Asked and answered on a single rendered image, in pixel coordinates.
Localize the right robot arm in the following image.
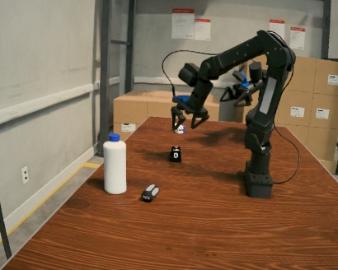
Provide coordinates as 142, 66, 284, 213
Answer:
232, 61, 267, 126

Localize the small white box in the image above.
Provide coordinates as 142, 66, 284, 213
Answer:
175, 125, 185, 133

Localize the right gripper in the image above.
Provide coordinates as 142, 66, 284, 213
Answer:
220, 72, 256, 107

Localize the white bottle with blue cap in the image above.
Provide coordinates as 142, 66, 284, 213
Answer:
103, 133, 126, 194

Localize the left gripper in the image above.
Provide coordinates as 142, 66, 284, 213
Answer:
171, 91, 209, 130

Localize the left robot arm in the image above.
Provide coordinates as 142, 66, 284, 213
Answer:
178, 30, 296, 187

